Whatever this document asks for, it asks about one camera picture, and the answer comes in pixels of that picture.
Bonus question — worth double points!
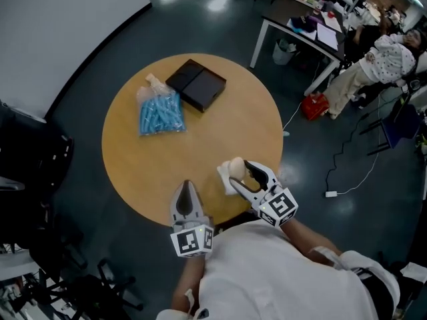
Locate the black office chair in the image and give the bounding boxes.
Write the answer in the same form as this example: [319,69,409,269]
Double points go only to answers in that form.
[0,101,75,213]

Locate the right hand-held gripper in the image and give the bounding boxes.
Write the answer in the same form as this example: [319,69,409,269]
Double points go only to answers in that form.
[229,159,299,228]

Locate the white paper sheets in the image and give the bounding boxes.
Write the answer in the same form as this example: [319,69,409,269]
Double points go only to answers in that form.
[315,21,340,50]

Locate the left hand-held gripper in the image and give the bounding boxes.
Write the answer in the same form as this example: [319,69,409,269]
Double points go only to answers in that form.
[169,179,215,258]

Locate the black flat box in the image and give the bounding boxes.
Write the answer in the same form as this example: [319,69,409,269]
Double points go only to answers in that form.
[165,58,228,113]

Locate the person's right forearm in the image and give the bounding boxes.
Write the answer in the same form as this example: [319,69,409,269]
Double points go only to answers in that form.
[278,217,342,266]

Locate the black chair wheel base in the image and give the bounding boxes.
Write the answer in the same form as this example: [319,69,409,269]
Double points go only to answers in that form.
[29,257,145,315]

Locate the dark purple cloth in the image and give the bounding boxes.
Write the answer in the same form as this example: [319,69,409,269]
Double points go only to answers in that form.
[288,15,318,33]

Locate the red bag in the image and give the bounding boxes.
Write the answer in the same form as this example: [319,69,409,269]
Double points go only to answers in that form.
[301,92,331,122]

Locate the person's white shirt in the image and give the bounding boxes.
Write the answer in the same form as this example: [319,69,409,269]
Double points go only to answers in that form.
[156,220,401,320]

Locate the beige bar of soap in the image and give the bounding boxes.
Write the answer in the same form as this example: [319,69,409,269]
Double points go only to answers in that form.
[228,157,250,180]

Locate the black cable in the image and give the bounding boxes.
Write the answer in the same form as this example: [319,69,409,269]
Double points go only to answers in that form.
[326,111,381,193]

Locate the white crumpled wrapper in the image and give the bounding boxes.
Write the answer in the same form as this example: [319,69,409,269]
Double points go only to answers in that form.
[216,161,248,197]

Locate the blue chair with black legs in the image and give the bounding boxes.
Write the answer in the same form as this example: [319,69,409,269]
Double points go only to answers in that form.
[359,95,423,157]

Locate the person's left forearm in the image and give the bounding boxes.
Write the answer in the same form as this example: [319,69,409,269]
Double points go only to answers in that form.
[171,254,209,318]

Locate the white wrist strap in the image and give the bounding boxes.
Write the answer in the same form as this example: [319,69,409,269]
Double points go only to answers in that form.
[183,288,195,313]

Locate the dark desk with white legs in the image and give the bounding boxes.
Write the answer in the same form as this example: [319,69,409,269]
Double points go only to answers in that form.
[250,0,346,97]

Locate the white cable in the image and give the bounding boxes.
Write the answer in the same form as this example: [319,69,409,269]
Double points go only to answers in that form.
[336,88,383,196]

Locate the mesh waste bin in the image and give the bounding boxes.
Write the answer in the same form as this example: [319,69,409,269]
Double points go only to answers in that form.
[272,38,298,66]

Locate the clear bag of blue tubes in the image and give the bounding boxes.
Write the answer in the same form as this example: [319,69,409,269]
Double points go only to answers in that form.
[135,73,189,137]

